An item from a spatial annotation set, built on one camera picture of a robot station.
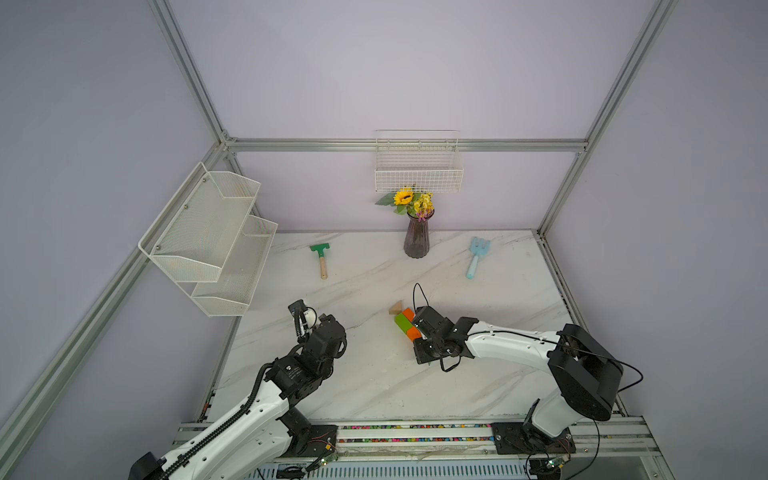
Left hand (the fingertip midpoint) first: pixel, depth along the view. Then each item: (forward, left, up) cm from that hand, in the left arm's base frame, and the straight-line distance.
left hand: (327, 318), depth 79 cm
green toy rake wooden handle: (+38, +11, -14) cm, 42 cm away
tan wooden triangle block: (+10, -19, -13) cm, 25 cm away
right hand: (-4, -27, -14) cm, 30 cm away
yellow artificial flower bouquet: (+36, -25, +10) cm, 45 cm away
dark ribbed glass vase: (+36, -27, -8) cm, 45 cm away
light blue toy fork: (+38, -51, -13) cm, 65 cm away
